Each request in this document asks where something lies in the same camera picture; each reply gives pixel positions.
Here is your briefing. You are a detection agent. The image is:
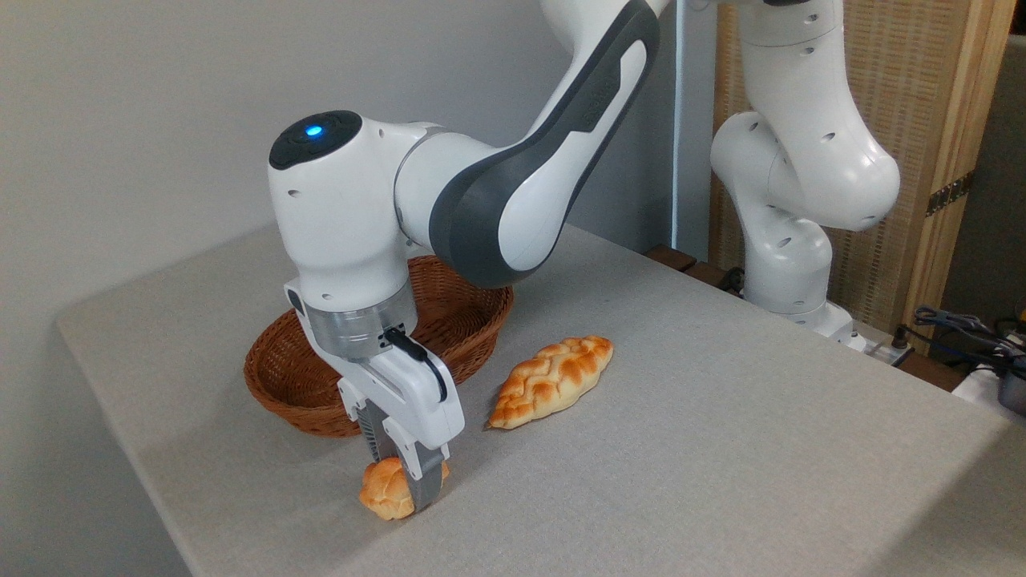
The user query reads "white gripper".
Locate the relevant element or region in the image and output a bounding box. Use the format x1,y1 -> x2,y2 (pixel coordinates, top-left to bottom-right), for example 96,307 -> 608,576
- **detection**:
285,280 -> 467,513

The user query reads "round knotted bread roll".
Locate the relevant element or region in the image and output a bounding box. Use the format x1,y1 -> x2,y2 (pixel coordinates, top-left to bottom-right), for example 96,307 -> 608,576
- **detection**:
359,456 -> 450,522

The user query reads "brown wicker oval basket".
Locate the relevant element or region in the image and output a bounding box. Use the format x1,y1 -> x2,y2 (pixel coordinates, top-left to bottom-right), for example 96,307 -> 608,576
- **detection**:
244,255 -> 515,438

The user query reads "long braided bread loaf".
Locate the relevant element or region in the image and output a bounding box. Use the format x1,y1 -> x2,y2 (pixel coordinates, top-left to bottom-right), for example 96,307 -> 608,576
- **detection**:
488,336 -> 615,430

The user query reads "white power strip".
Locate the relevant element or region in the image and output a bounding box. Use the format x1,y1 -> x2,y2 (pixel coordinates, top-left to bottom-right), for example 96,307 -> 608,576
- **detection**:
859,337 -> 916,366

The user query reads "woven wood-framed screen panel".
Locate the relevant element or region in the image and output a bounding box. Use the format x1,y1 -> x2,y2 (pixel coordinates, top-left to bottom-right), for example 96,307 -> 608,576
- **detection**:
709,0 -> 1019,355

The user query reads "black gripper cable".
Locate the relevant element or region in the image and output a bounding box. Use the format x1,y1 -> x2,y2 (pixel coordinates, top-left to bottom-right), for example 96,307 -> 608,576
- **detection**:
382,326 -> 450,405

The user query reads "black cable bundle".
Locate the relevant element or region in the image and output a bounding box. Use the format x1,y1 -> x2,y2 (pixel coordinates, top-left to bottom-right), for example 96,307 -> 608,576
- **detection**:
894,303 -> 1026,377

